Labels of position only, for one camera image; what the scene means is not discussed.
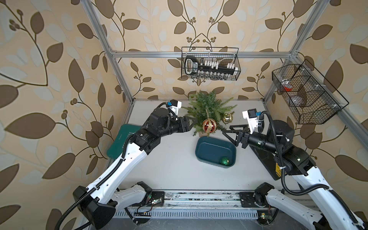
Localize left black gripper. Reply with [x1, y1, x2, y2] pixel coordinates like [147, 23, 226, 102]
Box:
[156, 115, 196, 139]

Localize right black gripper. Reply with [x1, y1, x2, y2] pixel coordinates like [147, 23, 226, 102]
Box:
[224, 123, 281, 156]

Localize red gold striped ornament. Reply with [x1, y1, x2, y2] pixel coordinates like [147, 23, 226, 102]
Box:
[202, 118, 217, 134]

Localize gold ball ornament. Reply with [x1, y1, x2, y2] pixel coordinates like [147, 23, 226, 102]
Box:
[222, 113, 233, 124]

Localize green glitter ball ornament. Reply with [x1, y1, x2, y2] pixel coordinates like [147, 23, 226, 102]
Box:
[220, 157, 231, 166]

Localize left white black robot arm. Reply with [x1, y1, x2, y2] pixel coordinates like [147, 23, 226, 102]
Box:
[55, 104, 197, 230]

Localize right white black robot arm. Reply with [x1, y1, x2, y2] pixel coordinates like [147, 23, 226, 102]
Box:
[222, 109, 368, 230]

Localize small green christmas tree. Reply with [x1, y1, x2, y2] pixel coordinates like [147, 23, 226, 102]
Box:
[185, 92, 236, 136]

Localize teal plastic tray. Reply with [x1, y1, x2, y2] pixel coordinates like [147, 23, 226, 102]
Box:
[195, 137, 236, 168]

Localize black socket set holder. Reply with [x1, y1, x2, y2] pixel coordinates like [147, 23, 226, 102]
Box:
[184, 56, 241, 75]

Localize red item in basket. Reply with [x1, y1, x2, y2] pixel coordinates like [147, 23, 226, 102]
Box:
[281, 80, 294, 92]

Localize green plastic tool case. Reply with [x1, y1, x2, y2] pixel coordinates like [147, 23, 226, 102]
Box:
[107, 124, 140, 160]

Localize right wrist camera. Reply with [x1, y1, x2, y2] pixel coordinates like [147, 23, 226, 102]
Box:
[242, 108, 260, 134]

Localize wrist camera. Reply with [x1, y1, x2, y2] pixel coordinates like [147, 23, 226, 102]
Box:
[166, 99, 182, 116]
[242, 108, 260, 134]

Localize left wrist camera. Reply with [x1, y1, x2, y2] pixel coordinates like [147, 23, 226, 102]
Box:
[166, 99, 182, 116]

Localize black wire basket back wall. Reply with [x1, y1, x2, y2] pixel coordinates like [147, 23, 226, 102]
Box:
[181, 46, 241, 81]

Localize black wire basket wall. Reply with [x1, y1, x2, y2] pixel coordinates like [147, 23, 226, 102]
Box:
[272, 59, 349, 125]
[181, 46, 241, 81]

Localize black wire basket right wall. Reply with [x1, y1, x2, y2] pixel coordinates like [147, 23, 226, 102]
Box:
[272, 59, 349, 125]

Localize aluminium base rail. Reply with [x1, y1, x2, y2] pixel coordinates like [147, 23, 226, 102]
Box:
[86, 189, 314, 210]

